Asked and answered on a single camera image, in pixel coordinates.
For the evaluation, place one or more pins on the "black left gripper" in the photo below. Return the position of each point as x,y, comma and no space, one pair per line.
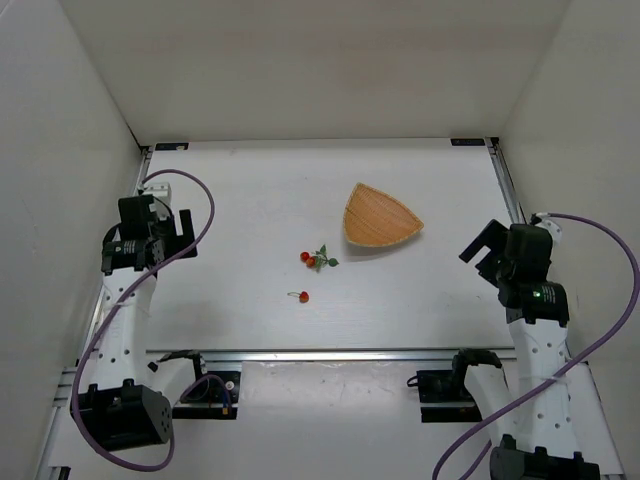
182,242

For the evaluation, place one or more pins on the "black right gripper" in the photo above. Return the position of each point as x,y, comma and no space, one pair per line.
486,251

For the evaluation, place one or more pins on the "red cherry cluster with leaves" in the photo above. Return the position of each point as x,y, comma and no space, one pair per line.
318,259

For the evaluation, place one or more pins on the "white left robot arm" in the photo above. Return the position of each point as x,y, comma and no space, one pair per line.
129,399

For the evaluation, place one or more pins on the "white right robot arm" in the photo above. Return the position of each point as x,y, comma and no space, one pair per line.
532,432

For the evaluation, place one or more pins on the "triangular woven bamboo basket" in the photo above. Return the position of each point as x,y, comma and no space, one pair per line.
374,219

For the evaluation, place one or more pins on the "single red cherry with stem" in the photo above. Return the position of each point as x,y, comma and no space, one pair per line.
303,296

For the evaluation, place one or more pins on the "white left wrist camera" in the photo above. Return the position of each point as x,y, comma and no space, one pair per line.
160,190

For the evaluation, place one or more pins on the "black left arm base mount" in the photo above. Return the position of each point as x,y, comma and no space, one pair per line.
196,387

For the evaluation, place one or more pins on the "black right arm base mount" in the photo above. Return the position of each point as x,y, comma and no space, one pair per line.
442,395

